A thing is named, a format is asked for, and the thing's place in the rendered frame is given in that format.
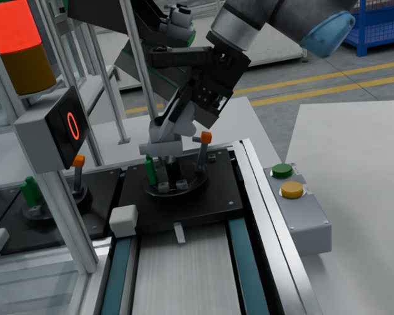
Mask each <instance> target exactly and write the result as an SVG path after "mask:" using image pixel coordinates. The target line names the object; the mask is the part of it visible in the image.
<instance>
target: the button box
mask: <svg viewBox="0 0 394 315"><path fill-rule="evenodd" d="M289 165H290V166H291V167H292V168H293V173H292V174H291V175H290V176H288V177H276V176H274V175H273V173H272V168H273V167H274V166H272V167H265V168H263V172H264V174H265V176H266V179H267V181H268V184H269V186H270V188H271V191H272V193H273V195H274V198H275V200H276V203H277V205H278V207H279V210H280V213H281V215H282V217H283V219H284V222H285V224H286V226H287V229H288V231H289V234H290V236H291V238H292V241H293V244H294V245H295V248H296V250H297V253H298V255H299V257H303V256H309V255H314V254H321V253H328V252H331V251H332V228H331V222H330V221H329V219H328V218H327V216H326V214H325V213H324V211H323V210H322V208H321V206H320V204H319V202H318V201H317V199H316V197H315V196H314V194H313V193H312V191H311V189H310V187H309V186H308V184H307V183H306V181H305V179H304V177H303V176H302V174H301V172H300V171H299V169H298V168H297V166H296V164H295V163H293V162H292V163H289ZM289 181H295V182H298V183H300V184H302V185H303V194H302V195H301V196H298V197H286V196H284V195H282V193H281V186H282V185H283V184H284V183H287V182H289Z"/></svg>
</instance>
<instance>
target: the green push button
mask: <svg viewBox="0 0 394 315"><path fill-rule="evenodd" d="M272 173H273V175H274V176H276V177H278V178H285V177H288V176H290V175H291V174H292V173H293V168H292V167H291V166H290V165H289V164H285V163H281V164H277V165H275V166H274V167H273V168H272Z"/></svg>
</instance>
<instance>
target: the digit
mask: <svg viewBox="0 0 394 315"><path fill-rule="evenodd" d="M59 111H60V113H61V116H62V119H63V121H64V124H65V126H66V129H67V131H68V134H69V137H70V139H71V142H72V144H73V148H74V150H75V152H76V150H77V149H78V147H79V145H80V143H81V141H82V140H83V137H84V136H83V133H82V130H81V128H80V125H79V123H78V119H77V117H76V114H75V112H74V109H73V105H72V103H71V100H70V98H69V97H68V99H67V100H66V102H65V103H64V104H63V105H62V106H61V107H60V109H59Z"/></svg>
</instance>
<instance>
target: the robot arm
mask: <svg viewBox="0 0 394 315"><path fill-rule="evenodd" d="M357 2H358V0H226V1H225V3H224V5H223V6H222V8H221V9H220V11H219V13H218V15H217V16H216V18H215V20H214V21H213V23H212V25H211V30H212V31H209V32H208V34H207V35H206V37H205V38H206V39H207V40H208V41H209V42H211V43H212V44H214V45H215V46H214V47H211V46H204V47H177V48H167V47H153V48H152V49H150V50H149V51H148V64H149V67H151V68H155V69H166V68H168V67H181V66H189V67H188V68H187V70H186V72H185V73H184V74H183V77H182V78H181V81H180V82H179V85H178V87H177V88H176V90H175V92H174V94H173V96H172V97H171V99H170V101H169V103H168V105H167V107H166V109H165V110H164V113H163V115H162V116H167V117H166V119H165V120H164V122H163V124H162V126H161V127H160V129H159V131H158V142H160V143H162V142H163V140H164V139H165V138H166V136H167V135H168V134H169V133H174V134H179V135H182V136H188V137H191V136H194V135H195V133H196V127H195V125H194V124H193V121H194V119H195V115H194V114H193V113H194V106H193V105H192V103H193V102H194V103H196V104H197V105H198V106H199V107H201V108H202V109H204V110H206V111H208V112H210V113H212V114H214V115H215V116H219V114H220V112H221V111H222V110H223V108H224V107H225V105H226V103H227V102H228V101H229V99H230V97H231V96H232V95H233V93H234V92H233V88H234V87H235V85H236V83H237V82H238V81H239V79H240V77H241V76H242V75H243V73H244V72H245V70H246V68H247V67H248V66H249V64H250V62H251V60H250V59H249V58H248V56H247V55H245V54H244V53H242V52H243V51H247V50H248V49H249V47H250V46H251V44H252V43H253V41H254V40H255V38H256V37H257V35H258V33H259V31H260V30H261V28H262V27H263V26H264V25H265V23H268V24H269V25H270V26H272V27H273V28H275V29H276V30H278V31H279V32H281V33H282V34H284V35H285V36H286V37H288V38H290V39H291V40H292V41H294V42H295V43H297V44H299V45H300V47H301V48H303V49H307V50H308V51H310V52H311V53H313V54H315V55H316V56H318V57H319V58H323V59H324V58H328V57H330V56H331V55H332V54H333V53H334V52H335V51H336V50H337V48H338V47H339V46H340V44H341V43H342V42H343V40H344V39H345V38H346V37H347V35H348V33H349V32H350V31H351V29H352V28H353V26H354V25H355V18H354V17H353V16H352V15H351V14H350V11H351V10H352V8H353V7H354V5H355V4H356V3H357ZM222 54H224V56H223V57H222ZM223 97H226V98H227V99H226V101H225V103H224V104H223V105H222V107H221V109H220V110H218V108H219V106H220V103H219V100H220V99H222V98H223Z"/></svg>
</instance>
